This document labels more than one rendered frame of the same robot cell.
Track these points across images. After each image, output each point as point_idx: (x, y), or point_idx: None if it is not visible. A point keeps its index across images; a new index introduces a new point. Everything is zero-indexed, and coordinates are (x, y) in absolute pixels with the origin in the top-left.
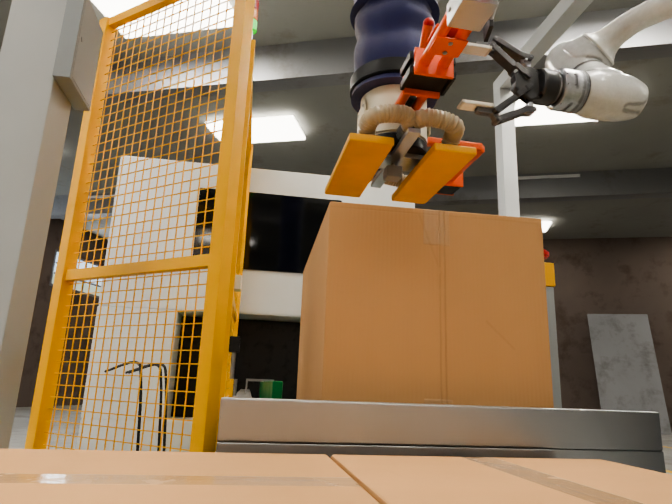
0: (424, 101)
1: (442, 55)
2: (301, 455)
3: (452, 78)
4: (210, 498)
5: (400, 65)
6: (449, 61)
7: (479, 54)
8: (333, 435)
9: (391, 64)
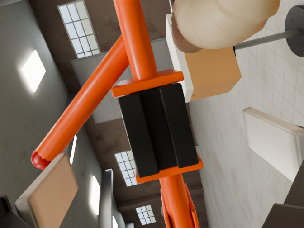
0: (143, 18)
1: (190, 195)
2: None
3: (203, 164)
4: None
5: (7, 2)
6: (185, 188)
7: (44, 192)
8: None
9: (12, 2)
